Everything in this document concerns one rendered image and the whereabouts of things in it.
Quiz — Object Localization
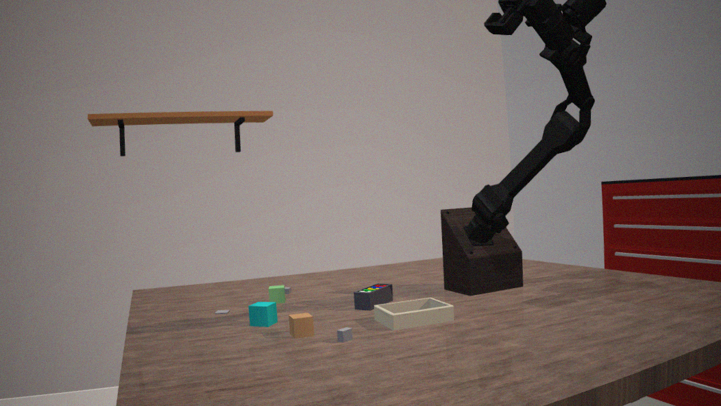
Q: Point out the beige open tray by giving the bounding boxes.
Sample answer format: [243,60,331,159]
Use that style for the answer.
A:
[374,298,454,331]

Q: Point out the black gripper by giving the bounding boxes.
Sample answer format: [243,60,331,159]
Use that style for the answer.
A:
[485,0,563,35]

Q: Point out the brown cube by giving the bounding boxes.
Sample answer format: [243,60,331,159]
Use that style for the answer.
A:
[289,313,314,339]

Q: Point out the teal cube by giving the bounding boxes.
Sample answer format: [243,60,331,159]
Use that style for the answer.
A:
[249,302,278,327]

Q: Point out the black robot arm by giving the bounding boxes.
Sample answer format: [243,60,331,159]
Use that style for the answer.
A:
[463,0,607,246]

